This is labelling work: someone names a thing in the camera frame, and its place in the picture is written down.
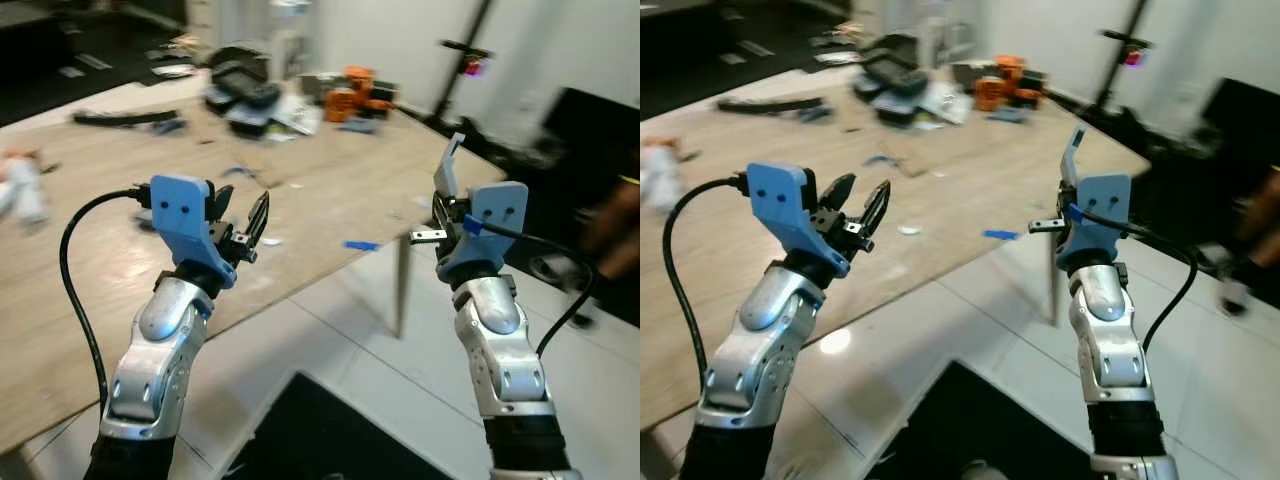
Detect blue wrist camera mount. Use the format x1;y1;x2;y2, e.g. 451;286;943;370
745;162;852;280
148;174;239;290
435;180;530;287
1057;173;1132;274

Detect white papers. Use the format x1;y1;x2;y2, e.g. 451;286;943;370
224;94;324;140
878;80;967;130

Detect white cabinet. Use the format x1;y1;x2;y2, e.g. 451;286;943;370
190;0;322;79
868;0;987;67

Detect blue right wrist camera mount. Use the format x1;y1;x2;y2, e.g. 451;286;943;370
435;180;530;287
1057;173;1132;274

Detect brown chair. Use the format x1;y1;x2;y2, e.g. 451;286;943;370
580;177;641;284
1214;164;1280;317

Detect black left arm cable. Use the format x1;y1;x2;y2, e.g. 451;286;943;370
59;187;153;413
662;175;751;393

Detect orange tool set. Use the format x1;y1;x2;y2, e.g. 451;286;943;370
974;54;1047;112
323;65;397;124

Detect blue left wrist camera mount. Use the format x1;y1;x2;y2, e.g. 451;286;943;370
148;174;239;290
745;162;852;280

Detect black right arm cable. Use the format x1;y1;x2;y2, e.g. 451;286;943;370
1066;205;1199;353
462;214;599;358

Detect white crumpled trash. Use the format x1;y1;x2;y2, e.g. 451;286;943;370
0;147;53;231
640;138;693;217

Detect metal table leg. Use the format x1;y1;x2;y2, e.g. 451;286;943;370
393;234;414;340
1047;234;1064;327

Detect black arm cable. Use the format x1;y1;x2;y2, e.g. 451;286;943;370
662;175;751;393
59;187;153;413
1066;205;1199;353
462;214;599;358

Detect black floor mat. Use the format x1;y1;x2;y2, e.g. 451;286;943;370
864;360;1097;480
221;371;453;480

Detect black tripod stand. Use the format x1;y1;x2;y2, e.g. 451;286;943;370
1084;0;1153;112
428;0;497;120

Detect long black strip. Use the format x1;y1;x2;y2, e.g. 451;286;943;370
71;107;182;130
716;94;827;115

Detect black chair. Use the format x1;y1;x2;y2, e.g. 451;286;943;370
503;87;641;329
1148;77;1280;271

